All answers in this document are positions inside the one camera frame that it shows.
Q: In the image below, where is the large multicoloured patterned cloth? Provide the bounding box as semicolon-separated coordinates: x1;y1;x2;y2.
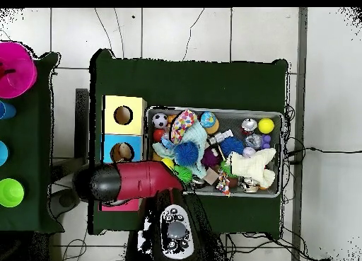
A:
170;108;197;144

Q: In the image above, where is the blue spiky toy with eyes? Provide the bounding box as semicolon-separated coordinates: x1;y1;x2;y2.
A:
173;141;199;167

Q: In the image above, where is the wooden box with three holes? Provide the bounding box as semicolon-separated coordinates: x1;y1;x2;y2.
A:
100;95;148;212

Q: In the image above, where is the mint green waffle cloth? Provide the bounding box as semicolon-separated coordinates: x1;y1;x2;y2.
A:
152;120;209;178

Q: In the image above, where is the small red ball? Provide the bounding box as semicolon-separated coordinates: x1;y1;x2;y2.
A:
152;129;166;143

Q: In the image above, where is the black and white soccer ball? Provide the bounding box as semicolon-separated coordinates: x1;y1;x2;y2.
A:
151;112;168;129

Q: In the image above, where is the globe print ball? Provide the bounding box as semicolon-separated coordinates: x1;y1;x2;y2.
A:
200;111;217;129

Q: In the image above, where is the green spiky ball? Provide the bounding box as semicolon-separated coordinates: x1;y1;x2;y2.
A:
173;165;194;184

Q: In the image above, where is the blue spiky ball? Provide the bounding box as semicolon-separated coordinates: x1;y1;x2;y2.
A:
219;137;245;158

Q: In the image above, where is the dark green table cloth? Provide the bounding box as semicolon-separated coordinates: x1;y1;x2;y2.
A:
88;48;289;239

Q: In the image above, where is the red soda can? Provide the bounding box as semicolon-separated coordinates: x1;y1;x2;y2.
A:
241;118;258;134

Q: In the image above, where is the cream waffle cloth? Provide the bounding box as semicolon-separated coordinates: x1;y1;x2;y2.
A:
226;147;277;189

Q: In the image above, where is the yellow tennis ball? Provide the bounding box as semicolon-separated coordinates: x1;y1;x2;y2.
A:
257;117;275;134

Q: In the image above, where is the green cloth covered side table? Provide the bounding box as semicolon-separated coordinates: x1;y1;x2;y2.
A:
0;52;66;235

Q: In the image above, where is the blue cup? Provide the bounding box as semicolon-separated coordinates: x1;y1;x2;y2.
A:
0;140;10;167
0;100;17;120

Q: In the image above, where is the large pink bowl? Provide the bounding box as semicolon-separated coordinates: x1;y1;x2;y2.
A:
0;41;38;99

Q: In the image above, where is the green cup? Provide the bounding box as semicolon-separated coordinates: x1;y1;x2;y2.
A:
0;178;25;208

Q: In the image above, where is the shallow wire mesh bin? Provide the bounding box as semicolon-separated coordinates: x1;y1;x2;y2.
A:
142;103;284;199

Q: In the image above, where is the black power cable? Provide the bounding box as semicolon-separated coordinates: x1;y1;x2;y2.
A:
286;146;362;158

